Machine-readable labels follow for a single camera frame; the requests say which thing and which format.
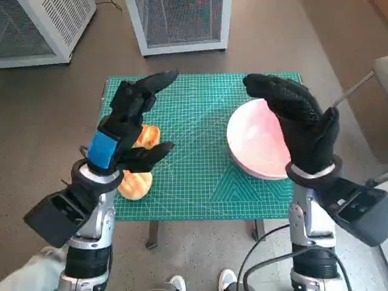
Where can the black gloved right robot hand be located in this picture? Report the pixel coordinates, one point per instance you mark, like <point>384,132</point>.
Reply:
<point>306,121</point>

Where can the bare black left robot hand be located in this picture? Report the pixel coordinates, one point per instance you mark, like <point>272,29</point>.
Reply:
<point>121,121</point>

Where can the long toy bread loaf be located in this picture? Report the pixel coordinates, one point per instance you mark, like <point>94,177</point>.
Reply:
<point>148,136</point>

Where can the pink bowl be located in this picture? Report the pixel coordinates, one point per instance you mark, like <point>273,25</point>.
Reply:
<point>254,139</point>

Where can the round toy bread roll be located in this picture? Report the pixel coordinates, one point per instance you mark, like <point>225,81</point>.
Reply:
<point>136,186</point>

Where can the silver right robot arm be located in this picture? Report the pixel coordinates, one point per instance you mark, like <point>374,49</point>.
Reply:
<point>303,218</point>

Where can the green cutting mat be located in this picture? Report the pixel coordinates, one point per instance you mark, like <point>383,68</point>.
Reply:
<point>194,121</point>

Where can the beige chair with metal legs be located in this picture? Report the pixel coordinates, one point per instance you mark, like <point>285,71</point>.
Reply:
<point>382,91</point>

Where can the narrow white mesh cabinet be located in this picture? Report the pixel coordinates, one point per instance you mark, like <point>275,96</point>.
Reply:
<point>182,27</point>

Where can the wide white mesh cabinet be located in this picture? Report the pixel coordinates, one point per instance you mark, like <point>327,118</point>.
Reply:
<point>60,27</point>

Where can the metal table leg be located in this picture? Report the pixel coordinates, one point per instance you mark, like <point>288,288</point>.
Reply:
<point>153,233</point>
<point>259,230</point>

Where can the white shoe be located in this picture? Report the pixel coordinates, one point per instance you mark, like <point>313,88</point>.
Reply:
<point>227,279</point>
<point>179,283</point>

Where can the person's leg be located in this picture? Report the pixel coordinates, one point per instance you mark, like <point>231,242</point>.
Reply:
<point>27,272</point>

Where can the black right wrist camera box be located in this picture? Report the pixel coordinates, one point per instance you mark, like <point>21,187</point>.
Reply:
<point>357,212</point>

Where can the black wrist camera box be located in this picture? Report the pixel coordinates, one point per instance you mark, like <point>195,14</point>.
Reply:
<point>357,212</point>
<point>57,218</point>

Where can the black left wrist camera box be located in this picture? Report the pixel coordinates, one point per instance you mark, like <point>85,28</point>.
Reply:
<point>57,218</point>

